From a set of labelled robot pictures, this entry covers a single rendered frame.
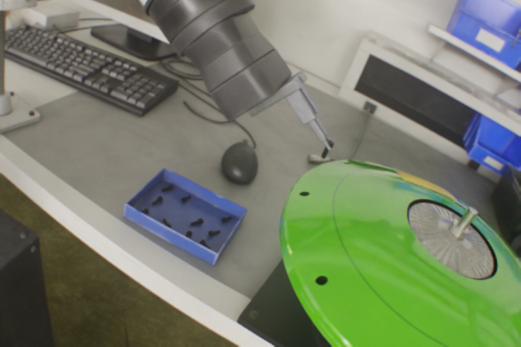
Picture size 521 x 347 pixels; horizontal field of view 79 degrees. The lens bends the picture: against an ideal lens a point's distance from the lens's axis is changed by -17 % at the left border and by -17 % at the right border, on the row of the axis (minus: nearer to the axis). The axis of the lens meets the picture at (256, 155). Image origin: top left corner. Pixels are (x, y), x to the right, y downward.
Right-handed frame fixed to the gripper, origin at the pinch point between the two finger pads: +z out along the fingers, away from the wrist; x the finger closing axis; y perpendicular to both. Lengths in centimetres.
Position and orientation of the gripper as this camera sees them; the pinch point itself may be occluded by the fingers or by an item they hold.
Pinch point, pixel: (329, 146)
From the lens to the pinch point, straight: 31.6
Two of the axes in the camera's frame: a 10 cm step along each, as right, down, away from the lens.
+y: -7.7, 4.2, 4.8
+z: 5.6, 8.0, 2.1
